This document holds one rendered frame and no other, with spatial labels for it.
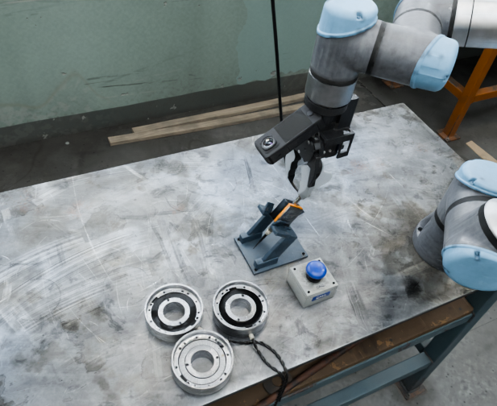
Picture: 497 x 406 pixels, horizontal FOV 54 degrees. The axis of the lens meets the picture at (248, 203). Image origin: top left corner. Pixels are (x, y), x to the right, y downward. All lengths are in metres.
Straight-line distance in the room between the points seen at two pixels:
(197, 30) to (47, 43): 0.67
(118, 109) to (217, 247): 1.61
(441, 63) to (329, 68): 0.15
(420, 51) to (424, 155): 0.70
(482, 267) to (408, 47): 0.40
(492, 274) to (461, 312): 0.51
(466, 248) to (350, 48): 0.40
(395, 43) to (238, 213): 0.55
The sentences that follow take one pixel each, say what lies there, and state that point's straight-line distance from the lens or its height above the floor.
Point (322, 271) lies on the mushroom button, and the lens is 0.94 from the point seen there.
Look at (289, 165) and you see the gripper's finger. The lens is 0.91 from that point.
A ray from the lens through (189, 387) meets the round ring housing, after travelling 0.84.
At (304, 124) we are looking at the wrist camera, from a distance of 0.79.
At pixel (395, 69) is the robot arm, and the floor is 1.28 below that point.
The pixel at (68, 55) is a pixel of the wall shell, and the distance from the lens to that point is 2.35.
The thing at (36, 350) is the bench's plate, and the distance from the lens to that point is 0.95.
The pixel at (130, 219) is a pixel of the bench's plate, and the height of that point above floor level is 0.80.
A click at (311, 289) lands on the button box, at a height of 0.85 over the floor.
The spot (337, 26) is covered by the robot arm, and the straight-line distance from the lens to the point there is 0.71.
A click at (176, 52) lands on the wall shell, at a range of 2.47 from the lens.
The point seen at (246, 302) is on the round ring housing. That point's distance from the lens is 0.94.
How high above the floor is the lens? 1.62
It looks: 47 degrees down
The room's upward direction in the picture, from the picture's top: 9 degrees clockwise
